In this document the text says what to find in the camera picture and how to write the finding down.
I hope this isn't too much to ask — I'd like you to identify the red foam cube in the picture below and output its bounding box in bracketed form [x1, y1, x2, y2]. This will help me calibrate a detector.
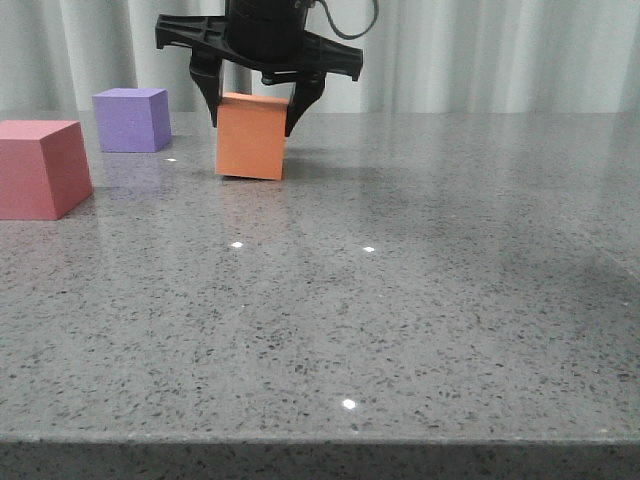
[1, 120, 93, 220]

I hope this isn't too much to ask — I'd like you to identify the purple foam cube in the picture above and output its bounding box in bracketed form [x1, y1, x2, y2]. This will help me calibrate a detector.
[92, 88, 172, 153]

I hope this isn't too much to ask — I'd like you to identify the pale green curtain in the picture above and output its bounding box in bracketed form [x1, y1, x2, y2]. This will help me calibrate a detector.
[1, 1, 639, 113]

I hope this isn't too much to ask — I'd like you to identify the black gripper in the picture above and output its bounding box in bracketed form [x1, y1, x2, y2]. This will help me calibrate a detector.
[155, 1, 362, 137]

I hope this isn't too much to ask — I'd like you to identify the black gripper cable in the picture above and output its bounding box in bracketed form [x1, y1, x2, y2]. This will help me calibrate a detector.
[319, 0, 382, 40]

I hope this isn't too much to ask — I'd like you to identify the orange foam cube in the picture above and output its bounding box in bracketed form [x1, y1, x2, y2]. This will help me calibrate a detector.
[215, 92, 288, 180]

